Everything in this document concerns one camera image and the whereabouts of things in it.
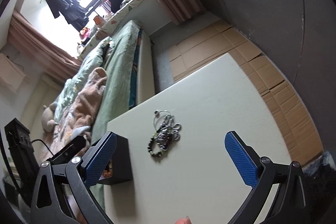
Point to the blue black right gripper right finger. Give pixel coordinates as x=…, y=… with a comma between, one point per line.
x=261, y=173

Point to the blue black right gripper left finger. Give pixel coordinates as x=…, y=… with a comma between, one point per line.
x=49, y=203

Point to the black jewelry box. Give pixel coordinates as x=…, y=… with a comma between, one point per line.
x=119, y=168

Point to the person's hand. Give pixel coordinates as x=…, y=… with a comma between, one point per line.
x=185, y=220

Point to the beige stuffed toy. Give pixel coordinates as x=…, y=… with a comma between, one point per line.
x=47, y=120

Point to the pink plush blanket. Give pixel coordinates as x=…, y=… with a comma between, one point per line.
x=81, y=114

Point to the pink curtain left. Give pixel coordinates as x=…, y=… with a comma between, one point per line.
x=31, y=44

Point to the green bed quilt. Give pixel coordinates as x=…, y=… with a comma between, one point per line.
x=115, y=54

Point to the flattened cardboard sheets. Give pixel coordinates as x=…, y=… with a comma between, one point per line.
x=290, y=114

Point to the dark hanging clothes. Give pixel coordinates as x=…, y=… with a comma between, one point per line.
x=72, y=11

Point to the patterned windowsill cushion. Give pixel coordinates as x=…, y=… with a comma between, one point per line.
x=109, y=24

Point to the black device with cable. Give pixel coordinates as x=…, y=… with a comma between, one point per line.
x=22, y=153

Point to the silver chain jewelry pile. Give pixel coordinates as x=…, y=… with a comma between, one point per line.
x=166, y=130

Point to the white bed frame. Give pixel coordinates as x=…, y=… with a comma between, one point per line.
x=145, y=76

